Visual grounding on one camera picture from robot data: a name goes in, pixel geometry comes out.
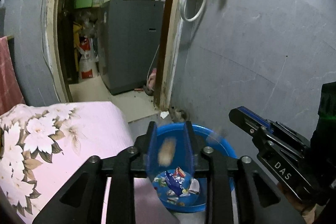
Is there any right hand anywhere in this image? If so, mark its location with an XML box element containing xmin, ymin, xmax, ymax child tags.
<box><xmin>277</xmin><ymin>182</ymin><xmax>317</xmax><ymax>224</ymax></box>

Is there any blue snack wrapper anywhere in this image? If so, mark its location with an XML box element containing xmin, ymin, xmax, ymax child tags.
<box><xmin>165</xmin><ymin>171</ymin><xmax>187</xmax><ymax>196</ymax></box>

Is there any red wrapper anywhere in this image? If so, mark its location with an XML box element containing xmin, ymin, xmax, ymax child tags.
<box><xmin>173</xmin><ymin>166</ymin><xmax>186</xmax><ymax>178</ymax></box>

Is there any green box on shelf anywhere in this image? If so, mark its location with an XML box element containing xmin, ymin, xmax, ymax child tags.
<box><xmin>74</xmin><ymin>0</ymin><xmax>93</xmax><ymax>9</ymax></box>

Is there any red white sack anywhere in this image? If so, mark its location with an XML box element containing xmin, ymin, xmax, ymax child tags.
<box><xmin>77</xmin><ymin>36</ymin><xmax>98</xmax><ymax>83</ymax></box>

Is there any pink checked towel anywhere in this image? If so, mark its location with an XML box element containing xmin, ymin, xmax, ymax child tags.
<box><xmin>0</xmin><ymin>36</ymin><xmax>25</xmax><ymax>115</ymax></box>

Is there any pink floral tablecloth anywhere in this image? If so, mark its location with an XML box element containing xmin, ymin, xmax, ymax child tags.
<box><xmin>0</xmin><ymin>101</ymin><xmax>182</xmax><ymax>224</ymax></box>

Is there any blue plastic basin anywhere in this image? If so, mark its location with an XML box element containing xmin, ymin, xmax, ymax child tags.
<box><xmin>150</xmin><ymin>122</ymin><xmax>236</xmax><ymax>213</ymax></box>

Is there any grey washing machine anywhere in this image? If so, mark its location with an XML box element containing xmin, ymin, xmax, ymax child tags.
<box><xmin>97</xmin><ymin>0</ymin><xmax>164</xmax><ymax>95</ymax></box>

